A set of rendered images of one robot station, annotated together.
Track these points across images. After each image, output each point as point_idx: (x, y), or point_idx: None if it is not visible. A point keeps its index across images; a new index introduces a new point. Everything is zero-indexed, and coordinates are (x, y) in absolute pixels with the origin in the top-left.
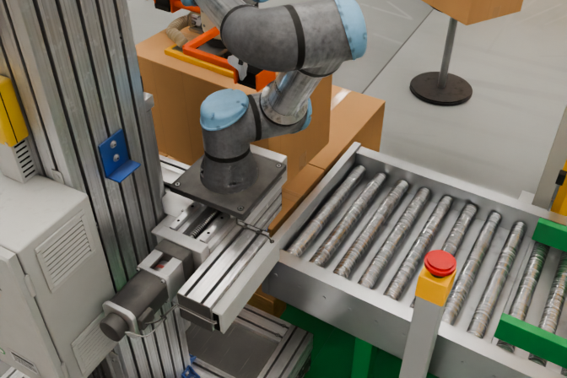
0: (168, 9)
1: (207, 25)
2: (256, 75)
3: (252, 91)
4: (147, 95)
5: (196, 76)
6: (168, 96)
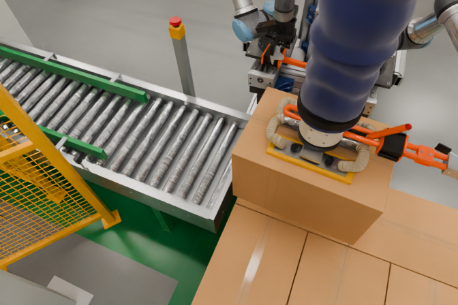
0: None
1: None
2: (269, 43)
3: (280, 94)
4: (317, 9)
5: None
6: None
